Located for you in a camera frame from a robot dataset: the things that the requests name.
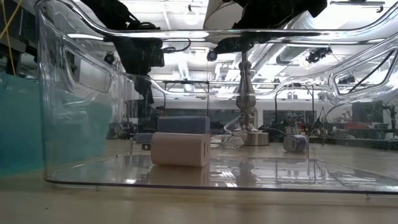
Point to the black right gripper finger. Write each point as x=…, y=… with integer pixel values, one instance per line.
x=239, y=45

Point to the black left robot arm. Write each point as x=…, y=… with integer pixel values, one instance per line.
x=109, y=12

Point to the black frame stand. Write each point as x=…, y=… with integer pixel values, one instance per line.
x=186, y=81
x=275, y=102

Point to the purple wall charger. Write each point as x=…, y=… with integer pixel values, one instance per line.
x=295, y=143

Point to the silver table lamp white shade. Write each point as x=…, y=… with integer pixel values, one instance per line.
x=245, y=99

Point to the black ceiling spotlight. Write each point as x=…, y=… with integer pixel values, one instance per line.
x=317, y=55

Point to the light blue wall charger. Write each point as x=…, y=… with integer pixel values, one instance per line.
x=183, y=124
x=143, y=138

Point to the white charger with green trim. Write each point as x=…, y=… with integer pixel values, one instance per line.
x=180, y=149

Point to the black round hanging camera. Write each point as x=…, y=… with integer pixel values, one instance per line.
x=212, y=56

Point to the black monitor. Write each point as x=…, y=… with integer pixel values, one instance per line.
x=367, y=112

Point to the clear plastic bin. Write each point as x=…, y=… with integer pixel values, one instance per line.
x=280, y=174

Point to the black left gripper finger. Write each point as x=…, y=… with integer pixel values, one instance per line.
x=145, y=90

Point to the teal translucent plastic bin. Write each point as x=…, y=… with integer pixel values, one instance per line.
x=18, y=130

